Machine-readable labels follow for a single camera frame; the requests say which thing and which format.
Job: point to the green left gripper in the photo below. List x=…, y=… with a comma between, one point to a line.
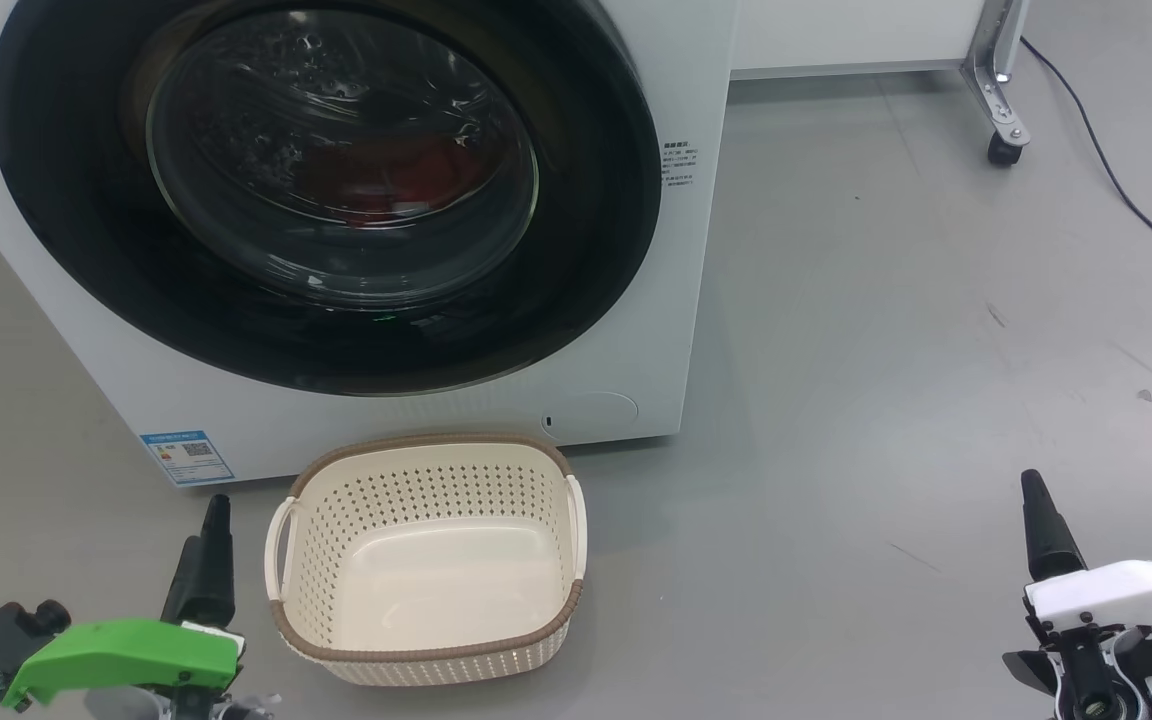
x=126, y=650

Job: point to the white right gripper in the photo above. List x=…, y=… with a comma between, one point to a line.
x=1126, y=595

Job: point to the dark round glass washer door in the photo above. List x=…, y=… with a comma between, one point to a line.
x=76, y=200

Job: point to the red cloth garment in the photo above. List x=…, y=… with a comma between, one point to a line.
x=386, y=180

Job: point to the cream perforated laundry basket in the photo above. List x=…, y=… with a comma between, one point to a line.
x=436, y=590

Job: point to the white front-load washing machine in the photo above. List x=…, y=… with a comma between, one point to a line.
x=56, y=300

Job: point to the round washer filter cover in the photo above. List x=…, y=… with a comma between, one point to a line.
x=591, y=418

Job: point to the blue energy label sticker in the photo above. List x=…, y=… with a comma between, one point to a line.
x=186, y=457

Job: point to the metal stand leg with caster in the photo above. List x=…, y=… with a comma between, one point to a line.
x=996, y=80

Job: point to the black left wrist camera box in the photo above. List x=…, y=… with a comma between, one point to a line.
x=6, y=630

